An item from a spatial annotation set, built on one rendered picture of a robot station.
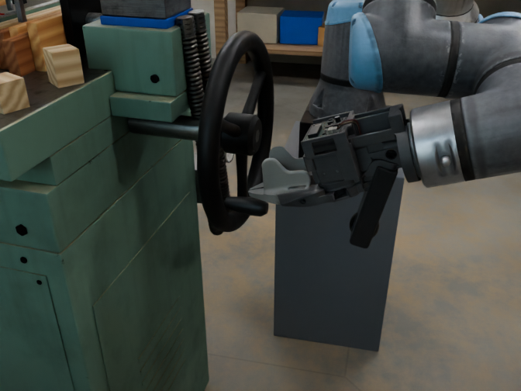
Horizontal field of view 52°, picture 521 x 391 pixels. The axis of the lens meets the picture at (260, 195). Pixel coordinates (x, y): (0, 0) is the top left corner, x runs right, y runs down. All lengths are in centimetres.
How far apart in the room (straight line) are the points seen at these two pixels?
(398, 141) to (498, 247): 155
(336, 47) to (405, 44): 62
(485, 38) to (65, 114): 50
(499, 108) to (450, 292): 130
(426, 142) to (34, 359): 65
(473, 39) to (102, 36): 47
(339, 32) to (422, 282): 94
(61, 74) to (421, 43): 44
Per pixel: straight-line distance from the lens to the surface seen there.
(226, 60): 68
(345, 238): 135
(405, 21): 67
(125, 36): 77
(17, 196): 73
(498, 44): 67
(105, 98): 78
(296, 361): 153
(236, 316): 166
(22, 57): 81
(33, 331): 87
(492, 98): 59
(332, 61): 127
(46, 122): 68
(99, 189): 79
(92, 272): 81
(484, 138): 58
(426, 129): 58
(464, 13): 124
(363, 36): 65
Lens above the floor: 112
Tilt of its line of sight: 29 degrees down
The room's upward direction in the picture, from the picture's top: straight up
